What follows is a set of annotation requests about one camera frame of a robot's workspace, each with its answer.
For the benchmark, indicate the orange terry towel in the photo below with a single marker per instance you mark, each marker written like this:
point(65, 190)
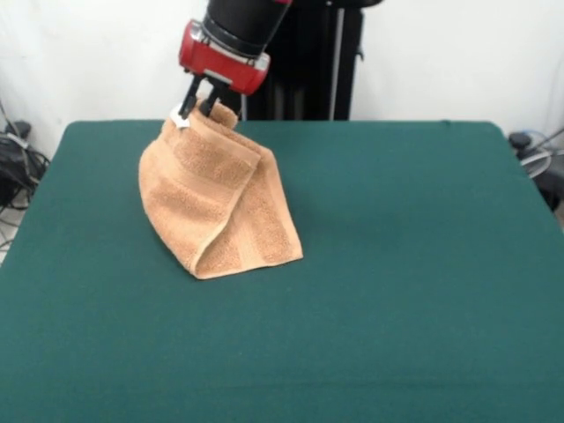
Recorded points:
point(198, 198)

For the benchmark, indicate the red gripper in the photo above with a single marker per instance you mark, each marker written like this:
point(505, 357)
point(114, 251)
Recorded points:
point(220, 66)

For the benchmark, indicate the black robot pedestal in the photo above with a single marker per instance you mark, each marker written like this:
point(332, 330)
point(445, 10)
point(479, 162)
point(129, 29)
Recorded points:
point(308, 66)

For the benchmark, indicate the dark green table cloth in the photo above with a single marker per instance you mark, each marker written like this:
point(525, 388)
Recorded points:
point(396, 308)

